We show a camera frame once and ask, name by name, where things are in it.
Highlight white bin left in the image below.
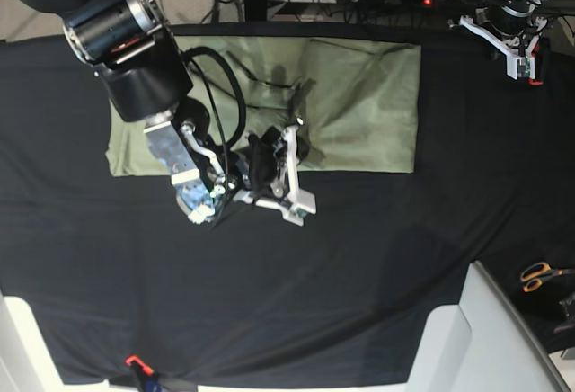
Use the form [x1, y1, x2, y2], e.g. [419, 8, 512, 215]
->
[1, 295, 111, 391]

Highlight white bin right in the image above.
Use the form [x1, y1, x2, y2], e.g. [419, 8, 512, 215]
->
[405, 262, 570, 391]

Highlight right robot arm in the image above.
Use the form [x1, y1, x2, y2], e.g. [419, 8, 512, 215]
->
[20, 0, 316, 225]

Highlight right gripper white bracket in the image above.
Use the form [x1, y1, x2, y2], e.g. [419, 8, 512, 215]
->
[235, 125, 317, 225]

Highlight red black clamp right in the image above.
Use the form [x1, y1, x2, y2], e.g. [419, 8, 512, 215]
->
[528, 37, 552, 85]

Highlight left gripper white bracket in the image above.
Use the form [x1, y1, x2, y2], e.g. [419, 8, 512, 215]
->
[448, 3, 548, 80]

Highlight black table cloth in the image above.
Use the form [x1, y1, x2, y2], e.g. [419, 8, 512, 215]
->
[1, 34, 574, 388]

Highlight white bin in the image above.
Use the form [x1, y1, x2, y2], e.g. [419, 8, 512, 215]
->
[1, 295, 111, 391]
[405, 262, 570, 391]

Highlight red black clamp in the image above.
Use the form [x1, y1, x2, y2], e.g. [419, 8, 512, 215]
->
[528, 37, 552, 85]
[125, 355, 164, 392]

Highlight light green T-shirt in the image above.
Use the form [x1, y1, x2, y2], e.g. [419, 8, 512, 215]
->
[105, 35, 423, 178]

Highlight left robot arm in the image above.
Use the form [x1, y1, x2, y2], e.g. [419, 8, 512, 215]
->
[449, 0, 557, 85]

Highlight red black clamp front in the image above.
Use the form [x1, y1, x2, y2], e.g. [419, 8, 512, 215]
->
[125, 355, 164, 392]

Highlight orange handled scissors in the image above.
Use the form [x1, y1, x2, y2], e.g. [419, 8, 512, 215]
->
[519, 262, 574, 293]

